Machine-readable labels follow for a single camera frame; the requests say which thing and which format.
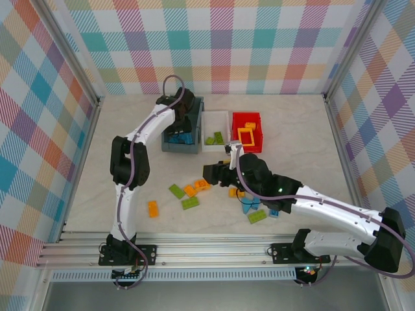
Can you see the long blue lego brick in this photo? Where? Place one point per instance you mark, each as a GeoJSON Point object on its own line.
{"type": "Point", "coordinates": [177, 140]}
{"type": "Point", "coordinates": [274, 213]}

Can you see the orange lego brick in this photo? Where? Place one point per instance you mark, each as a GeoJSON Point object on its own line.
{"type": "Point", "coordinates": [190, 190]}
{"type": "Point", "coordinates": [201, 185]}
{"type": "Point", "coordinates": [250, 125]}
{"type": "Point", "coordinates": [153, 209]}
{"type": "Point", "coordinates": [233, 193]}

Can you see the grey plastic bin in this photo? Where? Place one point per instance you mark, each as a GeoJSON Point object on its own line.
{"type": "Point", "coordinates": [183, 148]}

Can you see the blue sloped lego brick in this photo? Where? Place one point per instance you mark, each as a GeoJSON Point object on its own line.
{"type": "Point", "coordinates": [247, 206]}

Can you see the white plastic bin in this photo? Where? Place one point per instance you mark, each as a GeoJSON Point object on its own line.
{"type": "Point", "coordinates": [215, 121]}

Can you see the long green lego brick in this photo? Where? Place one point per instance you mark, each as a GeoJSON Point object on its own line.
{"type": "Point", "coordinates": [257, 216]}
{"type": "Point", "coordinates": [177, 191]}
{"type": "Point", "coordinates": [190, 203]}

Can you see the orange lego window frame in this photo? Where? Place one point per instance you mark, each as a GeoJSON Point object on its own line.
{"type": "Point", "coordinates": [242, 138]}

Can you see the red plastic bin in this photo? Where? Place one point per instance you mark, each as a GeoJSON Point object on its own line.
{"type": "Point", "coordinates": [238, 118]}

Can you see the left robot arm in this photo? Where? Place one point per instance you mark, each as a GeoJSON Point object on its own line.
{"type": "Point", "coordinates": [129, 162]}

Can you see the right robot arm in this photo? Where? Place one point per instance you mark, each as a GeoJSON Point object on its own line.
{"type": "Point", "coordinates": [386, 239]}

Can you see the small controller board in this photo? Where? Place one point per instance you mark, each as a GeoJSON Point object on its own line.
{"type": "Point", "coordinates": [308, 272]}
{"type": "Point", "coordinates": [128, 273]}

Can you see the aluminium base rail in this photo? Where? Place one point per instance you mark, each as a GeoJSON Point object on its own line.
{"type": "Point", "coordinates": [210, 251]}

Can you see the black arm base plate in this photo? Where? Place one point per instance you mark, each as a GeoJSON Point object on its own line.
{"type": "Point", "coordinates": [149, 254]}
{"type": "Point", "coordinates": [282, 252]}

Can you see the aluminium side rail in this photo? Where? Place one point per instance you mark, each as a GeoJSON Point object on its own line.
{"type": "Point", "coordinates": [338, 136]}
{"type": "Point", "coordinates": [91, 133]}

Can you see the aluminium frame post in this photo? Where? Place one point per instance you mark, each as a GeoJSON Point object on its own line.
{"type": "Point", "coordinates": [73, 48]}
{"type": "Point", "coordinates": [351, 48]}

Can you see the aluminium frame leg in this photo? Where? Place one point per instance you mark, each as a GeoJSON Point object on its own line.
{"type": "Point", "coordinates": [43, 288]}
{"type": "Point", "coordinates": [387, 288]}

